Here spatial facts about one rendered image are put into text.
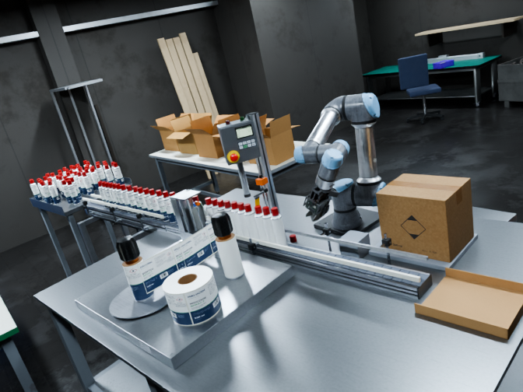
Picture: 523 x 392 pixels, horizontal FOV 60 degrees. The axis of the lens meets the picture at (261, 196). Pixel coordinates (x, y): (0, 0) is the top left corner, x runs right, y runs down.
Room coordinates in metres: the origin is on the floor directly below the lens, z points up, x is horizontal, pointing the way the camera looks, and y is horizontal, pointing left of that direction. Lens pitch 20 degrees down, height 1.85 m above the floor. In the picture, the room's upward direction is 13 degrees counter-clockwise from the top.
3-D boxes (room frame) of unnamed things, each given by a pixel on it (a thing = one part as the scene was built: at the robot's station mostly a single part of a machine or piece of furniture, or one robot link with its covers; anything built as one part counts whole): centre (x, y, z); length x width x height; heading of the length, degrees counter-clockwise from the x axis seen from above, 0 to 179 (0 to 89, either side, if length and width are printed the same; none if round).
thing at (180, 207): (2.29, 0.39, 1.01); 0.14 x 0.13 x 0.26; 42
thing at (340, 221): (2.11, -0.40, 0.90); 0.15 x 0.15 x 0.10
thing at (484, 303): (1.29, -0.63, 0.85); 0.30 x 0.26 x 0.04; 42
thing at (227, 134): (2.17, 0.04, 1.38); 0.17 x 0.10 x 0.19; 97
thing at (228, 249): (1.79, 0.19, 1.03); 0.09 x 0.09 x 0.30
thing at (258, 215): (2.02, 0.03, 0.98); 0.05 x 0.05 x 0.20
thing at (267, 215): (1.99, -0.01, 0.98); 0.05 x 0.05 x 0.20
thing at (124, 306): (1.76, 0.60, 0.89); 0.31 x 0.31 x 0.01
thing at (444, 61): (7.97, -3.30, 0.39); 2.27 x 0.86 x 0.78; 35
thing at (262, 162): (2.16, -0.04, 1.17); 0.04 x 0.04 x 0.67; 42
